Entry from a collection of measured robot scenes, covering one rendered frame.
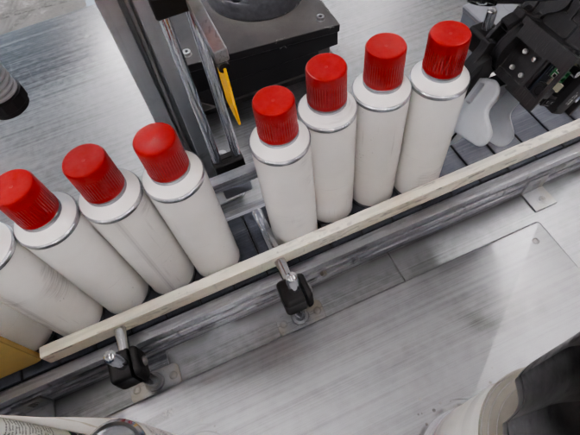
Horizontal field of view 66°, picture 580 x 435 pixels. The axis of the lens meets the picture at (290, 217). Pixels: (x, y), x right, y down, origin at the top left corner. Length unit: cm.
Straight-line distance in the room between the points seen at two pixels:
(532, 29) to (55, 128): 66
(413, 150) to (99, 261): 31
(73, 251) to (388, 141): 29
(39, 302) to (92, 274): 5
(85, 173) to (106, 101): 46
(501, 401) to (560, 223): 38
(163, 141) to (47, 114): 51
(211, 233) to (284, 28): 37
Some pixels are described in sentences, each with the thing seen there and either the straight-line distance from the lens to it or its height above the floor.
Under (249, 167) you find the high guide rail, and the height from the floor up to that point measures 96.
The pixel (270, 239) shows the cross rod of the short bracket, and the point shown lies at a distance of 48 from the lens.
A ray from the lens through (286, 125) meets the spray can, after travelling 35.
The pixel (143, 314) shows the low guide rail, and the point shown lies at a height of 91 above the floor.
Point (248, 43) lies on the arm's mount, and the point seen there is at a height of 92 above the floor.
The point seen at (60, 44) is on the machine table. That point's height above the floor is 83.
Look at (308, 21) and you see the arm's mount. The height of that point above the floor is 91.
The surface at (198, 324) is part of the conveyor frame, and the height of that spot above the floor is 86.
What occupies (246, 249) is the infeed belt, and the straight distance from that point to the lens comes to 51.
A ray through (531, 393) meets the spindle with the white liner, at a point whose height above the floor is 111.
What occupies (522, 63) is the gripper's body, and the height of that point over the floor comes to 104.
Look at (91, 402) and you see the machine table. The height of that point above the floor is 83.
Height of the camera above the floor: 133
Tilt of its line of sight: 59 degrees down
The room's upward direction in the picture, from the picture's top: 10 degrees counter-clockwise
